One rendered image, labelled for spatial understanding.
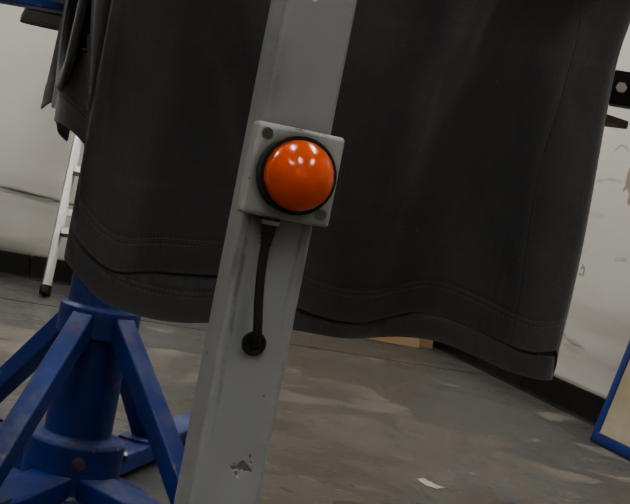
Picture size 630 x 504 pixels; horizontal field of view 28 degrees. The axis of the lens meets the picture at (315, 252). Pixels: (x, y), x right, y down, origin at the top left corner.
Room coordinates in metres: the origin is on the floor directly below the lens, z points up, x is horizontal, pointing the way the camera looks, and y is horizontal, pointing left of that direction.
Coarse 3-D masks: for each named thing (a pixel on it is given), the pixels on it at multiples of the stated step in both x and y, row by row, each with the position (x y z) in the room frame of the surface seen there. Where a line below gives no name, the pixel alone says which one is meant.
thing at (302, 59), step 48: (288, 0) 0.68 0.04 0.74; (336, 0) 0.69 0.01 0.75; (288, 48) 0.68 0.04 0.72; (336, 48) 0.69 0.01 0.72; (288, 96) 0.68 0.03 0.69; (336, 96) 0.69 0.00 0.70; (336, 144) 0.68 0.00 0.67; (240, 192) 0.67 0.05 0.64; (240, 240) 0.68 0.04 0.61; (288, 240) 0.69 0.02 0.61; (240, 288) 0.68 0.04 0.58; (288, 288) 0.69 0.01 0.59; (240, 336) 0.68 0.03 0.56; (288, 336) 0.69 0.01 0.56; (240, 384) 0.68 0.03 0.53; (192, 432) 0.70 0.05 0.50; (240, 432) 0.68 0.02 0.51; (192, 480) 0.68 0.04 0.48; (240, 480) 0.69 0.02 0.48
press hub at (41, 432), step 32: (64, 320) 2.24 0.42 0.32; (96, 320) 2.22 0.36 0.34; (96, 352) 2.23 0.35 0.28; (64, 384) 2.24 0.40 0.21; (96, 384) 2.24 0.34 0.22; (64, 416) 2.23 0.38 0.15; (96, 416) 2.24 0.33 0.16; (32, 448) 2.23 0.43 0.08; (64, 448) 2.20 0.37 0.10; (96, 448) 2.22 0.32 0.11
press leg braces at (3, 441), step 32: (128, 320) 2.24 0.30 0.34; (32, 352) 2.39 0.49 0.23; (64, 352) 2.15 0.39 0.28; (128, 352) 2.19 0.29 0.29; (0, 384) 2.45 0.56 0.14; (32, 384) 2.09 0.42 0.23; (128, 384) 2.18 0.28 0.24; (32, 416) 2.05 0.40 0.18; (128, 416) 2.57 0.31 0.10; (160, 416) 2.13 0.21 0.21; (0, 448) 1.99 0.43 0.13; (160, 448) 2.10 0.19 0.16; (0, 480) 1.98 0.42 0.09
